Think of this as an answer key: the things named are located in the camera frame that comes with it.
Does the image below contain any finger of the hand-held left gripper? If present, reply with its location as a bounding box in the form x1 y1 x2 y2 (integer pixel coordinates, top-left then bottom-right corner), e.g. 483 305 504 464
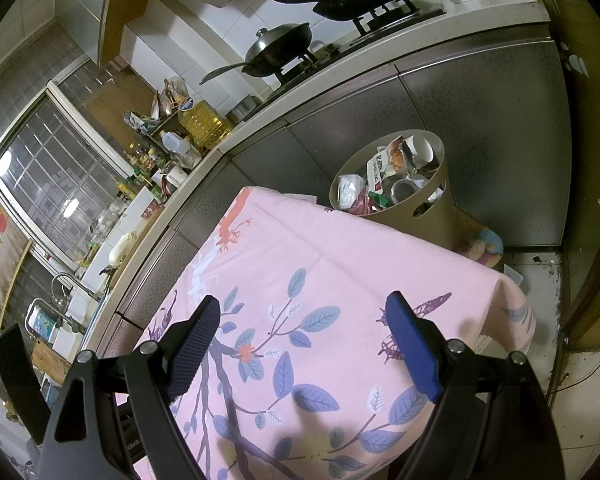
0 322 52 446

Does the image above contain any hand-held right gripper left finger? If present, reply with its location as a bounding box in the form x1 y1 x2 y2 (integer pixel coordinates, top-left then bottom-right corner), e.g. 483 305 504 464
37 295 221 480

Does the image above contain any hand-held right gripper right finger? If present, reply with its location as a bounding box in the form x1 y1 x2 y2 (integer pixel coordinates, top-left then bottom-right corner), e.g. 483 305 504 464
385 291 566 480

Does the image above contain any beige waste bin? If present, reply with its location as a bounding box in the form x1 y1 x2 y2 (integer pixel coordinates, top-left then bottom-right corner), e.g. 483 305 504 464
328 130 456 251

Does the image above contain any white printed wrapper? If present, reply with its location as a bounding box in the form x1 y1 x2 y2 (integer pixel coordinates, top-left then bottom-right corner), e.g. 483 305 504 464
367 140 406 181

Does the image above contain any small wooden board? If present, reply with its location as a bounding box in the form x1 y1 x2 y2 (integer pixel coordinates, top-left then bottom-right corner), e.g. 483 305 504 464
31 342 73 381

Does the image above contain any blue printed box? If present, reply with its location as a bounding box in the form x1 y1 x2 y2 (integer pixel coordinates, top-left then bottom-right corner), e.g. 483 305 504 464
27 310 56 338

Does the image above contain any pink printed tablecloth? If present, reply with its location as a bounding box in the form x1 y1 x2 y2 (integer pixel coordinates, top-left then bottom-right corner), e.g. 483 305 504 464
115 186 536 480

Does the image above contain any wooden cutting board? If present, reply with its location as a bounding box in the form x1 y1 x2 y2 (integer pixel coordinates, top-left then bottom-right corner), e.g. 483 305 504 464
97 205 168 286

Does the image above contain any white radish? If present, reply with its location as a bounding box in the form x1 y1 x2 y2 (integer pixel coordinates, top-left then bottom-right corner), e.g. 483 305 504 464
107 232 141 266

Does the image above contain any row of sauce bottles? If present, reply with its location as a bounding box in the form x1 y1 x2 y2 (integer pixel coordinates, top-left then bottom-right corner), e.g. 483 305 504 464
115 142 173 203

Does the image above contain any white plastic jug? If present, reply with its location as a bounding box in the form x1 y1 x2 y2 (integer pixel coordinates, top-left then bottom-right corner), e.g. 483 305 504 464
160 131 191 161

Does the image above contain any barred window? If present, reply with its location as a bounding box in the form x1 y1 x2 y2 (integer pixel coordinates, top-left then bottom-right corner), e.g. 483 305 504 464
0 85 146 271

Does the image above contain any yellow oil bottle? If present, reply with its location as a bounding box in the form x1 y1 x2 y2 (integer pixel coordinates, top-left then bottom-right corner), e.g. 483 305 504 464
177 100 233 151

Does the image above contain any grey kitchen cabinet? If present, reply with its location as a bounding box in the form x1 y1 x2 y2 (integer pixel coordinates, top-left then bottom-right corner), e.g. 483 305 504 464
77 25 568 361

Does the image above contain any shelf of packets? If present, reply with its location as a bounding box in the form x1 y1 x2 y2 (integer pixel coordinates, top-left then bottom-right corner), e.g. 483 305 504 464
122 77 191 136

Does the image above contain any small steel pot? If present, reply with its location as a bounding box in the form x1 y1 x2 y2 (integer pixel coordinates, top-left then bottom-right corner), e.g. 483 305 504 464
227 95 261 123

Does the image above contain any brown wooden panel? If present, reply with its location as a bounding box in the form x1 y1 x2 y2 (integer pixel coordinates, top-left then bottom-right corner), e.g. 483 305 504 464
82 67 156 126

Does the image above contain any black wok with lid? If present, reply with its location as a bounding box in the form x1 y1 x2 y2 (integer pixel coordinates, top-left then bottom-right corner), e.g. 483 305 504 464
200 22 313 86

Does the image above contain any black gas stove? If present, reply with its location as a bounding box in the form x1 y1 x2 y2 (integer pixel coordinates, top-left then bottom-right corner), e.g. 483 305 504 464
242 0 448 121

